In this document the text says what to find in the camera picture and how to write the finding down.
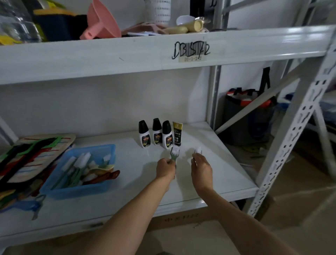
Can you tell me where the white black-capped bottle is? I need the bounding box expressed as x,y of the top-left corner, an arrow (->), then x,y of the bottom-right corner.
138,120 -> 150,149
162,120 -> 174,150
152,118 -> 163,145

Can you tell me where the pink flat plastic tray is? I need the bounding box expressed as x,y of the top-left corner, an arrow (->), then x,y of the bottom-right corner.
121,22 -> 168,36

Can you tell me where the yellow scouring cloth pack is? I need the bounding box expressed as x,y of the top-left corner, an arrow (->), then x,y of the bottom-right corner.
0,34 -> 23,45

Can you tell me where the person's right hand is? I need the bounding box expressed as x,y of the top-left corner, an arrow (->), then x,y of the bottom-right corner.
191,153 -> 214,194

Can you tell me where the striped cream pot holder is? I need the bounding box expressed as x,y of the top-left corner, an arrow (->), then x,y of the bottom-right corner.
0,134 -> 77,184

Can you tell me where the pile of colourful plastic utensils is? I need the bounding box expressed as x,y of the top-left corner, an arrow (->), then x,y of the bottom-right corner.
0,163 -> 57,211

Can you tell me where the black tongs green card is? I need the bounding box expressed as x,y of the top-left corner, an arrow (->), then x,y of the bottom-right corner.
0,136 -> 62,184

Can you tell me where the white perforated card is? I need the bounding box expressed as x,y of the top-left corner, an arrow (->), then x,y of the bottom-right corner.
127,31 -> 158,37

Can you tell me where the white perforated cup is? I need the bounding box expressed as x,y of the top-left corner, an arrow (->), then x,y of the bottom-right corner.
144,0 -> 171,27

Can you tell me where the blue plastic basket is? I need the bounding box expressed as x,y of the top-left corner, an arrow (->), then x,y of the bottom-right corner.
39,144 -> 117,200

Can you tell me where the dark red handled brush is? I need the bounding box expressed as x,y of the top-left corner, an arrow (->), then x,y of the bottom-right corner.
86,170 -> 121,186

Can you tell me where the white bowl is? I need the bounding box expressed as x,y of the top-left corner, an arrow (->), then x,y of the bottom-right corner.
176,15 -> 196,27

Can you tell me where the clear plastic bottle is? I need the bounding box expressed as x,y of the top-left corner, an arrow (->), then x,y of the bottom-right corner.
0,0 -> 42,44

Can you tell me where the person's right forearm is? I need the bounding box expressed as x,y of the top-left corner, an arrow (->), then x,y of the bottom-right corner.
197,188 -> 300,255

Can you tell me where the black gold tube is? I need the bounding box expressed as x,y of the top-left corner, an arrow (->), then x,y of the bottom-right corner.
172,121 -> 183,147

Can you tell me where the person's left hand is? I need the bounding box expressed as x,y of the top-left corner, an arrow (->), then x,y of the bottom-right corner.
156,157 -> 176,182

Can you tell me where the large cardboard box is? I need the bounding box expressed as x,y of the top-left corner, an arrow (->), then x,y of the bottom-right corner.
147,207 -> 215,232

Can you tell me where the cream handled brush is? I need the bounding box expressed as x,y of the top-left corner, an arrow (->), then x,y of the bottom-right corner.
92,154 -> 115,176

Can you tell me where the person's left forearm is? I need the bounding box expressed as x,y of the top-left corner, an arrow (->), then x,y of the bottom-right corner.
86,176 -> 171,255

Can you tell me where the yellow flat sponge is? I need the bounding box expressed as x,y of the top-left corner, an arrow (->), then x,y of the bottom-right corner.
164,26 -> 188,35

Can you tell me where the dark bag orange trim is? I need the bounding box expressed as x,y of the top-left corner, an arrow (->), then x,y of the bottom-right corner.
223,67 -> 279,147

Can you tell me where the navy container yellow lid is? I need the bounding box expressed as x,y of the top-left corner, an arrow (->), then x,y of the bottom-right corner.
33,8 -> 87,42

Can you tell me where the pink plastic funnel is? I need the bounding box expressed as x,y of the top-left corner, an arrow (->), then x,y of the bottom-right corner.
79,0 -> 122,40

